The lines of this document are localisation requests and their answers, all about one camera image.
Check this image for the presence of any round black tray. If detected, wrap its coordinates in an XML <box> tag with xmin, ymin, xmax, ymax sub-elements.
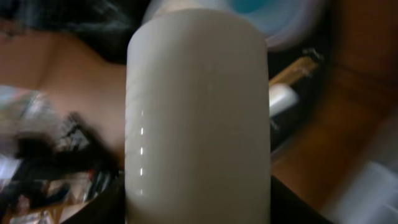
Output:
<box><xmin>0</xmin><ymin>0</ymin><xmax>336</xmax><ymax>224</ymax></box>

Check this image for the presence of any blue plastic cup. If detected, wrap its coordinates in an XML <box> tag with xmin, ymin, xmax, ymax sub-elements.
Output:
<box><xmin>228</xmin><ymin>0</ymin><xmax>273</xmax><ymax>14</ymax></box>

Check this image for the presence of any wooden chopstick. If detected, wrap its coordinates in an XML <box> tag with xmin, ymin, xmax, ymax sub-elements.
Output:
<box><xmin>269</xmin><ymin>56</ymin><xmax>319</xmax><ymax>87</ymax></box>

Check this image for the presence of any grey dishwasher rack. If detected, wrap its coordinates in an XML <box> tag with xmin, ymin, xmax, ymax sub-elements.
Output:
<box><xmin>322</xmin><ymin>117</ymin><xmax>397</xmax><ymax>223</ymax></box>

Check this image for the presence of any small white cup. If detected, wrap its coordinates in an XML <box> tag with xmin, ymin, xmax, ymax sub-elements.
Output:
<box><xmin>125</xmin><ymin>9</ymin><xmax>271</xmax><ymax>224</ymax></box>

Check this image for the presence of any white pink bowl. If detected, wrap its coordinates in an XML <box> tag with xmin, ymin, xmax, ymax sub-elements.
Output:
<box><xmin>143</xmin><ymin>0</ymin><xmax>328</xmax><ymax>51</ymax></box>

